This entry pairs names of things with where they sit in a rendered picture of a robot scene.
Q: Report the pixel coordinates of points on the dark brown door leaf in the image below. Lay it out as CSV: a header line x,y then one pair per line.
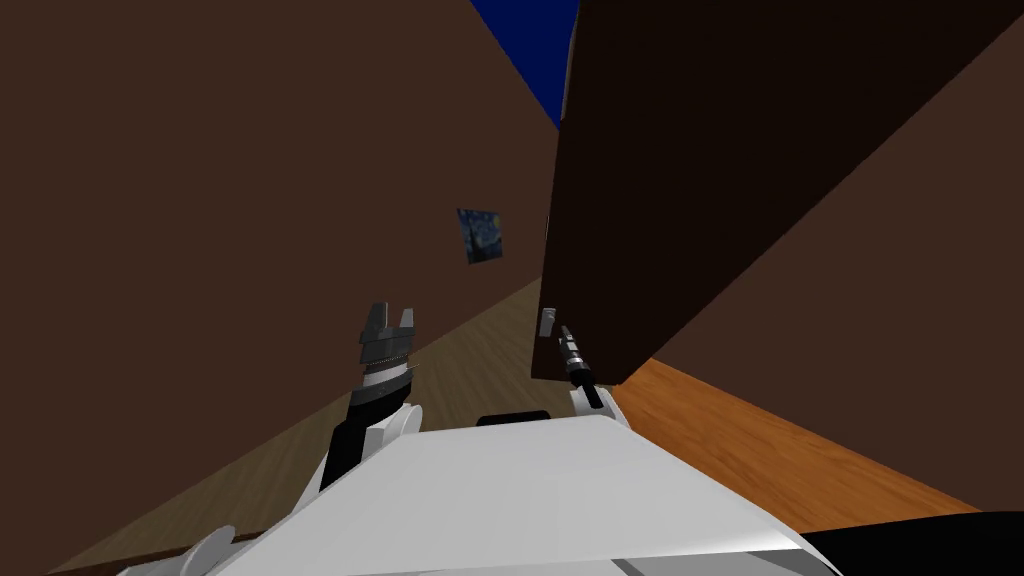
x,y
680,200

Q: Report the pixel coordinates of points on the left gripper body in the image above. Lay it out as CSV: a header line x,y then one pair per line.
x,y
387,346

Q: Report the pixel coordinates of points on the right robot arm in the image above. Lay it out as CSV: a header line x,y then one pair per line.
x,y
588,384

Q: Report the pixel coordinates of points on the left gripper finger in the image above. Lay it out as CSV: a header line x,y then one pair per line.
x,y
406,318
379,314

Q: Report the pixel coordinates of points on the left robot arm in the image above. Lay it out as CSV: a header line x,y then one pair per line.
x,y
364,424

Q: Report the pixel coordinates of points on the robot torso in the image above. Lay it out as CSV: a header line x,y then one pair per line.
x,y
512,496

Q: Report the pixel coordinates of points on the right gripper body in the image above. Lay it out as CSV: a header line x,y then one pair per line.
x,y
569,344

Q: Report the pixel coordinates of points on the blue picture on wall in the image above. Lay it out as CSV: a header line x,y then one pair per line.
x,y
480,236

